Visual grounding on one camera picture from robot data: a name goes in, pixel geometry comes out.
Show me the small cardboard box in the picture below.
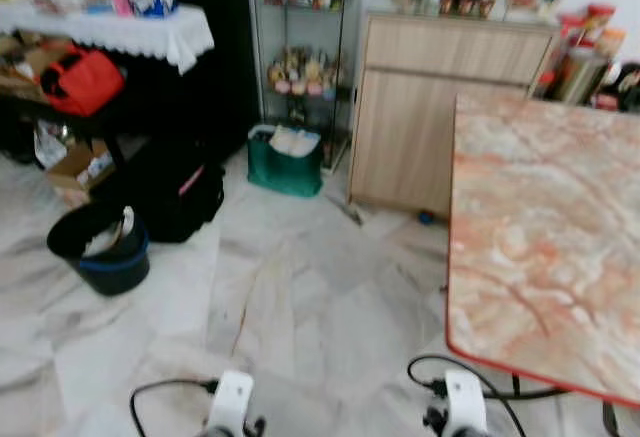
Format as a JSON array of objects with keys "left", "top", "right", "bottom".
[{"left": 44, "top": 139, "right": 117, "bottom": 195}]

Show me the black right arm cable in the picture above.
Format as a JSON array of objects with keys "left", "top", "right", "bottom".
[{"left": 407, "top": 354, "right": 527, "bottom": 437}]

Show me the steel flask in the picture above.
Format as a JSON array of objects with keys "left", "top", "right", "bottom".
[{"left": 554, "top": 45, "right": 602, "bottom": 107}]

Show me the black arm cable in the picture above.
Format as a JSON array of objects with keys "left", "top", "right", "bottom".
[
  {"left": 407, "top": 354, "right": 527, "bottom": 437},
  {"left": 129, "top": 378, "right": 220, "bottom": 437}
]

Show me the black bucket with blue band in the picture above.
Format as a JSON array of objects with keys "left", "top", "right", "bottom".
[{"left": 46, "top": 203, "right": 152, "bottom": 297}]

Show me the glass display shelf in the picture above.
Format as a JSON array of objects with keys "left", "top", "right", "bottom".
[{"left": 246, "top": 0, "right": 357, "bottom": 170}]

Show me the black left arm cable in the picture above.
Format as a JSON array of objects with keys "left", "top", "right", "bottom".
[{"left": 129, "top": 378, "right": 220, "bottom": 437}]

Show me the green bag with papers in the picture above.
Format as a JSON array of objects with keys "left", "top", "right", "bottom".
[{"left": 247, "top": 123, "right": 326, "bottom": 199}]

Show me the red lid jar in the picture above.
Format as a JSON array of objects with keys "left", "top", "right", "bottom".
[{"left": 584, "top": 3, "right": 617, "bottom": 44}]

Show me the red bag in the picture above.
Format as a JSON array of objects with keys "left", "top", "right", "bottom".
[{"left": 39, "top": 46, "right": 127, "bottom": 117}]

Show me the shelf with white lace cloth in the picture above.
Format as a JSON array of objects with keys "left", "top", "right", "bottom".
[{"left": 0, "top": 1, "right": 217, "bottom": 75}]

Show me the pink marble dining table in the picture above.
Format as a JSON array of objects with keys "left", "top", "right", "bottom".
[{"left": 446, "top": 92, "right": 640, "bottom": 409}]

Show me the black metal table frame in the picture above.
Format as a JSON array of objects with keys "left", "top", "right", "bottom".
[{"left": 488, "top": 374, "right": 623, "bottom": 437}]

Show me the black backpack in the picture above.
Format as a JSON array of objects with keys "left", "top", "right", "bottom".
[{"left": 124, "top": 136, "right": 227, "bottom": 244}]

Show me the light wooden cabinet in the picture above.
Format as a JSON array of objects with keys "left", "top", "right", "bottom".
[{"left": 347, "top": 13, "right": 562, "bottom": 221}]

